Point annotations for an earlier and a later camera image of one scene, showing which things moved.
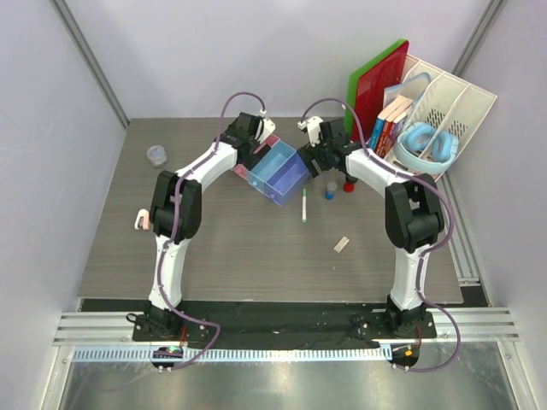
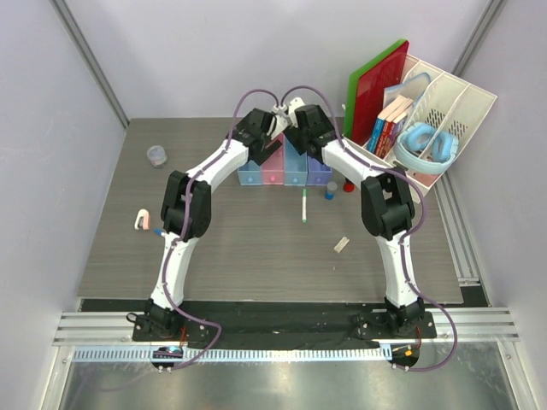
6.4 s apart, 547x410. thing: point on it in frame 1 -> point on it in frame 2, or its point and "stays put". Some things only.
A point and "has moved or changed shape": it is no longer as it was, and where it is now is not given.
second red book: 387,125 stays put
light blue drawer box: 275,156 has moved or changed shape
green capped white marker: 304,206 stays put
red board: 370,89 stays put
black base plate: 205,321 stays put
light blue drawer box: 273,160 -> 295,166
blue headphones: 420,149 stays put
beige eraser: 341,244 stays put
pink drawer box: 270,139 -> 273,171
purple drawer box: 287,180 -> 318,174
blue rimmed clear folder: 412,88 stays put
